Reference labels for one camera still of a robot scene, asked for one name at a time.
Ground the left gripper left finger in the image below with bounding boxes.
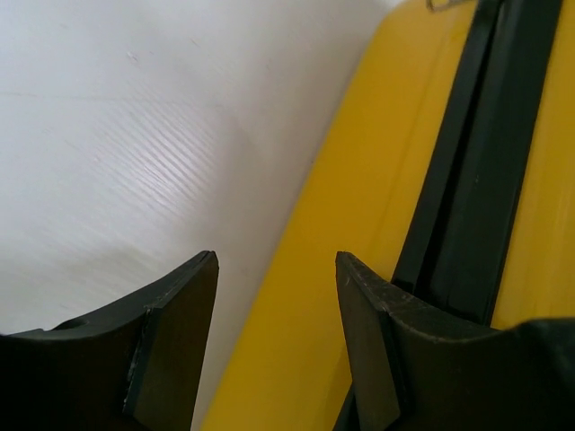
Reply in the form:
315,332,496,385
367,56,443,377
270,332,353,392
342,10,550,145
1,251,219,430

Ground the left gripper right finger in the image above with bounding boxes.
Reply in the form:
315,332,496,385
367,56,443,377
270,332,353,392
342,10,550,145
335,252,574,430

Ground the yellow hard-shell suitcase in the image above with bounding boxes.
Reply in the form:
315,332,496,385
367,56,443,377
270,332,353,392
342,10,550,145
201,1,574,430

